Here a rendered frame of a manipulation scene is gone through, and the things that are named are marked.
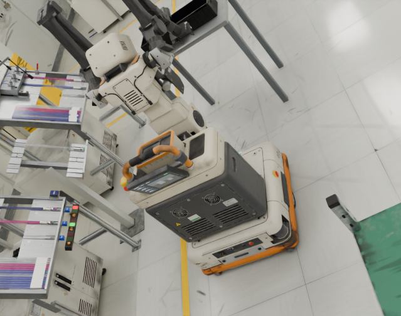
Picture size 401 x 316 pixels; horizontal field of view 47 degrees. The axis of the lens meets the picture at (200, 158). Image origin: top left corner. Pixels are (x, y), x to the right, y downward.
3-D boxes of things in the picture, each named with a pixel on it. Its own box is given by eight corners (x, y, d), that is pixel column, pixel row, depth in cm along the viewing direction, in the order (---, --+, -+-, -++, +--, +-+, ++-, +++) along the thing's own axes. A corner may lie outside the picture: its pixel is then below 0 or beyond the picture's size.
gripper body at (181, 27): (171, 32, 255) (162, 27, 249) (185, 22, 250) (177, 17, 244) (173, 42, 253) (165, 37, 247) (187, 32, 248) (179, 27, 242)
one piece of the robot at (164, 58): (171, 65, 221) (156, 47, 216) (163, 70, 223) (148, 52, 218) (174, 55, 229) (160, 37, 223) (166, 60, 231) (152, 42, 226)
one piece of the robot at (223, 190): (281, 227, 246) (186, 137, 198) (200, 256, 271) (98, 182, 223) (277, 179, 269) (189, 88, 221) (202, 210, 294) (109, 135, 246)
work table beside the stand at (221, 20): (288, 100, 331) (225, 19, 285) (210, 140, 363) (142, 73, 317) (283, 63, 361) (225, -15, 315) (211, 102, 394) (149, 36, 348)
